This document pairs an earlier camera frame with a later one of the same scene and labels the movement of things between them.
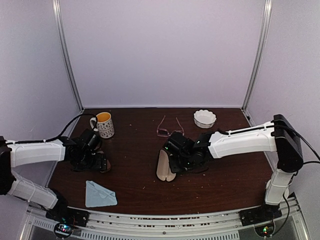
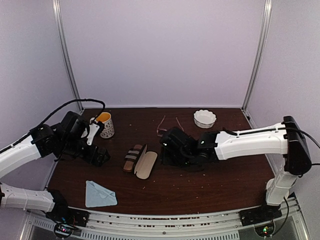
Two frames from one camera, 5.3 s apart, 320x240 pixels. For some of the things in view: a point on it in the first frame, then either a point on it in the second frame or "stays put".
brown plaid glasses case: [108, 167] to [131, 158]
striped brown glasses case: [163, 170] to [145, 163]
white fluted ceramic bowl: [204, 119] stays put
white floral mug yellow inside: [105, 126] stays put
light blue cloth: [97, 195] stays put
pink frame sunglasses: [163, 132] stays put
